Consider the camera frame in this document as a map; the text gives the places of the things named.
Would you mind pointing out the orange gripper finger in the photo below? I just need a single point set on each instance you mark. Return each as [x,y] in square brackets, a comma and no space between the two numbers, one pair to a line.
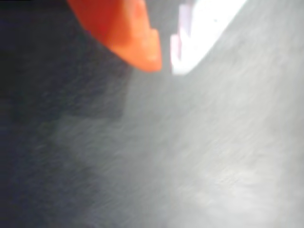
[123,33]

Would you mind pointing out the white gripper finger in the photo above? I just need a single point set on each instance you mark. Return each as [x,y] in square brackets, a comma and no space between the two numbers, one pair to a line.
[206,28]

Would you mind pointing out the black felt mat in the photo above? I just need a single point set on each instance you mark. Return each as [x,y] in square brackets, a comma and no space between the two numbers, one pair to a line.
[166,154]

